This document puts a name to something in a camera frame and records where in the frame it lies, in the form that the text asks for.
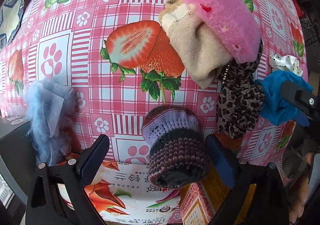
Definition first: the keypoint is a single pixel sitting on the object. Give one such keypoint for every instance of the red patterned box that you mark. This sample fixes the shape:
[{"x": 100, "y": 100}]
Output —
[{"x": 200, "y": 201}]

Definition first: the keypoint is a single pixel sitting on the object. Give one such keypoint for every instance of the plaid star fabric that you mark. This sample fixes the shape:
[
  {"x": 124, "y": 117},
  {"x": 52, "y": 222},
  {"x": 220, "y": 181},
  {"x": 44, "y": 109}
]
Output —
[{"x": 11, "y": 17}]

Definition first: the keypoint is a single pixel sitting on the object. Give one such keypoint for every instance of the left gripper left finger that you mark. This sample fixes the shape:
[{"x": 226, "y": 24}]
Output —
[{"x": 58, "y": 194}]

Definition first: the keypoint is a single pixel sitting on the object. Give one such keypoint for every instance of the white polka dot scrunchie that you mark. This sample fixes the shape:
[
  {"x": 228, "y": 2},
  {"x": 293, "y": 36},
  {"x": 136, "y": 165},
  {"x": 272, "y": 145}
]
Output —
[{"x": 285, "y": 63}]

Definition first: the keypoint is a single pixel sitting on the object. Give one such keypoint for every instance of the large pink foam sponge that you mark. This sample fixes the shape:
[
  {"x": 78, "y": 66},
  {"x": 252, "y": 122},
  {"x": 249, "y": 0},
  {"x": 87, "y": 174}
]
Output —
[{"x": 233, "y": 24}]

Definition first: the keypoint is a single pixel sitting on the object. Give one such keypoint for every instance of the purple knitted hat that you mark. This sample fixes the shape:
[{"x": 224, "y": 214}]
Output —
[{"x": 177, "y": 150}]

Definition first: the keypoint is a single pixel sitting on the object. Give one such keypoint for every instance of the light blue fluffy cloth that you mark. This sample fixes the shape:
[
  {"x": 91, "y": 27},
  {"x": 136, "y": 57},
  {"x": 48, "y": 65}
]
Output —
[{"x": 49, "y": 109}]

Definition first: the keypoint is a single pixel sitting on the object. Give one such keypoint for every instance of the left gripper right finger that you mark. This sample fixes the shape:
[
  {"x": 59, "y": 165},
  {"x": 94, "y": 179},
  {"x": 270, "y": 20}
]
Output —
[{"x": 269, "y": 202}]

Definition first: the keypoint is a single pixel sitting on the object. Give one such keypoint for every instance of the leopard print scarf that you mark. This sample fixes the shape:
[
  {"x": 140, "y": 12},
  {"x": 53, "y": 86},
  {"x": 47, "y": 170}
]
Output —
[{"x": 241, "y": 98}]

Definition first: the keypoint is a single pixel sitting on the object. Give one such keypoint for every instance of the pink strawberry tablecloth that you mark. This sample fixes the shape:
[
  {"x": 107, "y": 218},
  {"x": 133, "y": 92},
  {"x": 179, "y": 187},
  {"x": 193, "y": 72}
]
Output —
[{"x": 115, "y": 56}]

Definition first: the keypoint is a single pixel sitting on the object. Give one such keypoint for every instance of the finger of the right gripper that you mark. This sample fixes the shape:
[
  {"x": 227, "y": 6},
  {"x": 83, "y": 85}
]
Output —
[{"x": 302, "y": 99}]

